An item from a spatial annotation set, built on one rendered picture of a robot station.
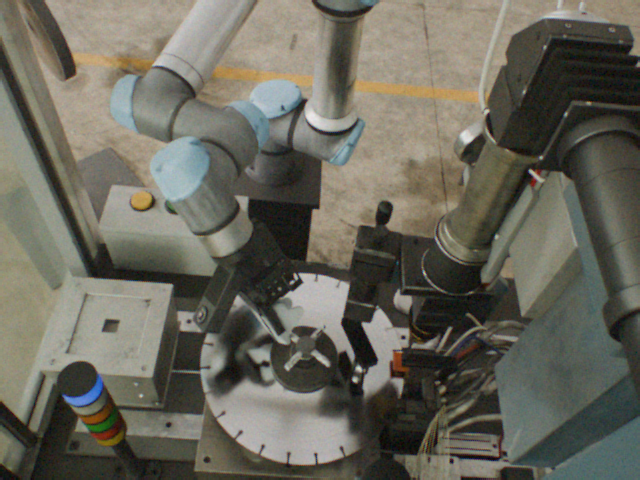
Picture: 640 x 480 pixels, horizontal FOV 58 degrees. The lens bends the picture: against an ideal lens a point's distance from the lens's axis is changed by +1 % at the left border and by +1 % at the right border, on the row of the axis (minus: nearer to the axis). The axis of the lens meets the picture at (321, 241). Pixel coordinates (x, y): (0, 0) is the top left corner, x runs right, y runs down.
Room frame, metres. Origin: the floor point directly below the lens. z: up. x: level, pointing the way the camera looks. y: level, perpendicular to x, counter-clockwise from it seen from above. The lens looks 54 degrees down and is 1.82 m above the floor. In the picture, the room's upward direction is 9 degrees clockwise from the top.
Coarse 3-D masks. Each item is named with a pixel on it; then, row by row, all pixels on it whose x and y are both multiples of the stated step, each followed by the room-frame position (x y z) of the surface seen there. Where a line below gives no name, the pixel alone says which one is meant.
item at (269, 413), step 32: (320, 288) 0.53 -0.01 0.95; (256, 320) 0.45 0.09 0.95; (320, 320) 0.47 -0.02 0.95; (384, 320) 0.49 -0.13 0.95; (224, 352) 0.39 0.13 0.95; (256, 352) 0.40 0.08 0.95; (352, 352) 0.42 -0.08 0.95; (384, 352) 0.43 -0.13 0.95; (224, 384) 0.33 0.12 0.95; (256, 384) 0.34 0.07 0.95; (352, 384) 0.37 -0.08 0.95; (384, 384) 0.37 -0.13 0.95; (224, 416) 0.29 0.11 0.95; (256, 416) 0.29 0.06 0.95; (288, 416) 0.30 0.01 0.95; (320, 416) 0.31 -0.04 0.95; (352, 416) 0.31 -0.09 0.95; (384, 416) 0.32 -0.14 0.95; (256, 448) 0.25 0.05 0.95; (288, 448) 0.25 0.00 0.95; (320, 448) 0.26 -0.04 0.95; (352, 448) 0.27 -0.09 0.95
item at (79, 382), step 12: (60, 372) 0.24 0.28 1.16; (72, 372) 0.24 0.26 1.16; (84, 372) 0.24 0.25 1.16; (96, 372) 0.25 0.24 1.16; (60, 384) 0.23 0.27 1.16; (72, 384) 0.23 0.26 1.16; (84, 384) 0.23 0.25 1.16; (96, 384) 0.23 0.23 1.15; (72, 396) 0.21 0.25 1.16; (84, 396) 0.22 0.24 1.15; (96, 396) 0.23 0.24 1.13
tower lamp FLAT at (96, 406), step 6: (102, 390) 0.24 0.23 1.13; (102, 396) 0.23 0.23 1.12; (108, 396) 0.24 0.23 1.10; (96, 402) 0.22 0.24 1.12; (102, 402) 0.23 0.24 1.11; (72, 408) 0.22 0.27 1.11; (78, 408) 0.21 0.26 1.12; (84, 408) 0.21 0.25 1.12; (90, 408) 0.22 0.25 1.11; (96, 408) 0.22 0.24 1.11; (102, 408) 0.22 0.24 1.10; (84, 414) 0.21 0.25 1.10; (90, 414) 0.21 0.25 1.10
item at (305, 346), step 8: (320, 328) 0.43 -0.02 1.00; (296, 336) 0.41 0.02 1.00; (304, 336) 0.41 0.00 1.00; (312, 336) 0.41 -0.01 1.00; (296, 344) 0.39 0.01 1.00; (304, 344) 0.40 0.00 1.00; (312, 344) 0.40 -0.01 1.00; (296, 352) 0.38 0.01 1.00; (304, 352) 0.38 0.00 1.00; (312, 352) 0.39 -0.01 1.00; (296, 360) 0.37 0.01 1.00; (320, 360) 0.38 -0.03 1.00; (328, 360) 0.38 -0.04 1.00; (288, 368) 0.36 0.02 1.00
